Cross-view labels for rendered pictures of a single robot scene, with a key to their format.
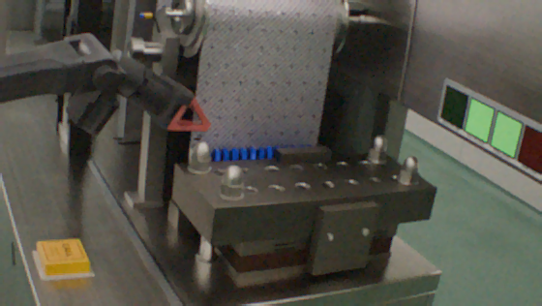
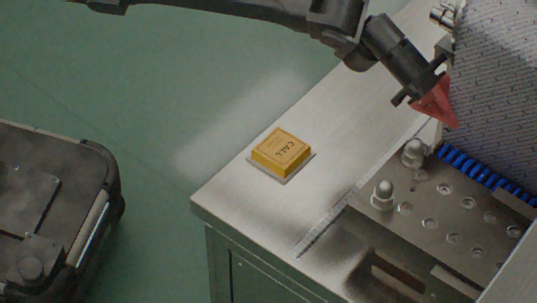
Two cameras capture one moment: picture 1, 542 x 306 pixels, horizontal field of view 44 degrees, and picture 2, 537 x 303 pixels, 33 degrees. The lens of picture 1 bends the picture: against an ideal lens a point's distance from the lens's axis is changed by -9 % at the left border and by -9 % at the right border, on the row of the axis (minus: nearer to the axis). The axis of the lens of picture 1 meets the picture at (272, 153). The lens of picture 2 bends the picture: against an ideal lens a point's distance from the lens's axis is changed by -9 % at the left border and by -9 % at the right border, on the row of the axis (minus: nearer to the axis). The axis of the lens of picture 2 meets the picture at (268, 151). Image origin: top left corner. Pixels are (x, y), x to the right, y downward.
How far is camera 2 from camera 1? 1.09 m
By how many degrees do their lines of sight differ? 61
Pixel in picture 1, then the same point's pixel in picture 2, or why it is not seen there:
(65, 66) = (288, 14)
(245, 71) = (494, 100)
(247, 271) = (381, 268)
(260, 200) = (392, 223)
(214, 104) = (463, 110)
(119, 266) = (315, 189)
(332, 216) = (436, 281)
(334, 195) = (458, 266)
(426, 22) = not seen: outside the picture
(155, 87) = (398, 66)
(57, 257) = (268, 150)
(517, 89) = not seen: outside the picture
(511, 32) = not seen: outside the picture
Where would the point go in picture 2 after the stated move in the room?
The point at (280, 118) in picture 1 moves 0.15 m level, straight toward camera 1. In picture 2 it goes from (525, 161) to (443, 190)
